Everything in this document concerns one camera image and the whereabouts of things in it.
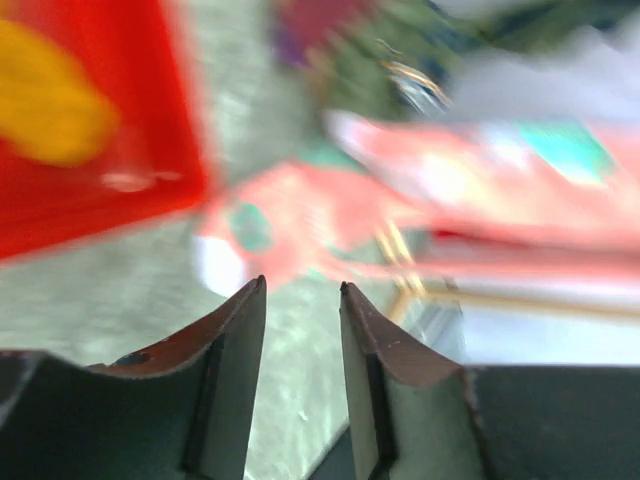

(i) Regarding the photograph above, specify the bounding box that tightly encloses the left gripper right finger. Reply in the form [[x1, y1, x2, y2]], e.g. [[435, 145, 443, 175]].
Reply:
[[339, 283, 483, 479]]

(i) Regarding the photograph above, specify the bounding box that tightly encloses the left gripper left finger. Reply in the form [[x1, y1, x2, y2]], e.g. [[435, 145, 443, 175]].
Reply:
[[90, 275, 267, 479]]

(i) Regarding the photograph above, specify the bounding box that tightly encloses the pink patterned sock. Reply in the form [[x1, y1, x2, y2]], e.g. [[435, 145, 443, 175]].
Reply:
[[195, 161, 393, 297], [324, 109, 640, 311]]

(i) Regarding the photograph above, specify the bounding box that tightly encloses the mustard yellow sock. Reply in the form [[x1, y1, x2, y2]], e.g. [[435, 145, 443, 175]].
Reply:
[[1, 18, 119, 167]]

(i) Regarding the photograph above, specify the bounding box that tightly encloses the red plastic bin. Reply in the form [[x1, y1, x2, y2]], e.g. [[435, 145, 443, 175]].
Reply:
[[1, 1, 209, 259]]

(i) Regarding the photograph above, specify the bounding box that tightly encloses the olive green sock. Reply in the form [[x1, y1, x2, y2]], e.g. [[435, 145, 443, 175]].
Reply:
[[310, 12, 455, 120]]

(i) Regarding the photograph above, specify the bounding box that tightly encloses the maroon hanging sock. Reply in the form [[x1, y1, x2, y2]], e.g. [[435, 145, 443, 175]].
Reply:
[[269, 0, 352, 67]]

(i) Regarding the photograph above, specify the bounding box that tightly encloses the wooden drying rack frame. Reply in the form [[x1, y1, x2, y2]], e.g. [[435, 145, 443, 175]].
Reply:
[[376, 221, 639, 324]]

